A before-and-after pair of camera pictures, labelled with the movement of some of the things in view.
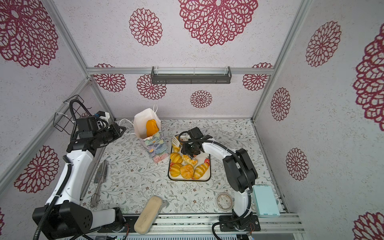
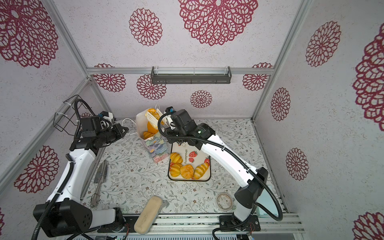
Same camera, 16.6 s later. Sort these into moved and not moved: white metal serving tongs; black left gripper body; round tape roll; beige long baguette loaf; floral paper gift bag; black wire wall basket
Moved: white metal serving tongs
Not moved: black wire wall basket; round tape roll; floral paper gift bag; beige long baguette loaf; black left gripper body
